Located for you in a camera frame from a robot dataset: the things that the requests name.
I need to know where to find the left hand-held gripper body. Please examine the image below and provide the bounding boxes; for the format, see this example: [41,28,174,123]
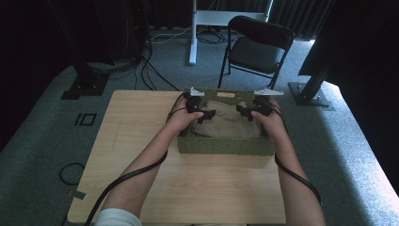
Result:
[183,87,208,114]

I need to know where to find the black folding chair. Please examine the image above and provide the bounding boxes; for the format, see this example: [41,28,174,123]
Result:
[216,14,295,95]

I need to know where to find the black floor cables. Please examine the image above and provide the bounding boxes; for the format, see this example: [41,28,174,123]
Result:
[88,34,181,92]

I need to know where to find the khaki shorts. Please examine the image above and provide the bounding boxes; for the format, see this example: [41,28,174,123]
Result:
[191,100,262,140]

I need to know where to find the black metal stand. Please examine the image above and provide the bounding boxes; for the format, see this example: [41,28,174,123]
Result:
[46,0,111,101]
[288,37,336,112]

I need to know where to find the grey tape piece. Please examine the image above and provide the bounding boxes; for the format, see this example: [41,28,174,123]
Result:
[72,189,88,201]

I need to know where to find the black cable loop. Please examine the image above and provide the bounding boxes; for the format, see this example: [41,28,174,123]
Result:
[58,162,86,186]

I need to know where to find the person's left hand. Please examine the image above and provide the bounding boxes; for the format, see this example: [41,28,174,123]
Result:
[164,100,205,137]

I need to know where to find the white sleeve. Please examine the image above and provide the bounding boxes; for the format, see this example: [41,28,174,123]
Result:
[93,208,144,226]

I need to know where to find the white desk frame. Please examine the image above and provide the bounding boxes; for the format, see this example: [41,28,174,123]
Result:
[187,0,274,66]

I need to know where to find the dark curtain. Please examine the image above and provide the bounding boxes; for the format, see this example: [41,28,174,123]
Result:
[268,0,337,40]

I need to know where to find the person's right hand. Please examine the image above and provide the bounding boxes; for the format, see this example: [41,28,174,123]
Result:
[251,99,290,144]

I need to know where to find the white floor cable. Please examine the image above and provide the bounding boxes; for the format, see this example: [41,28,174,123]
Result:
[150,25,193,44]

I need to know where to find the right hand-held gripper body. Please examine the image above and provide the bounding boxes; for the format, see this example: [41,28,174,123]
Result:
[253,88,284,116]

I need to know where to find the green woven basket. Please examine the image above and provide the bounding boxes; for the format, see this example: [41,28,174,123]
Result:
[177,88,277,156]

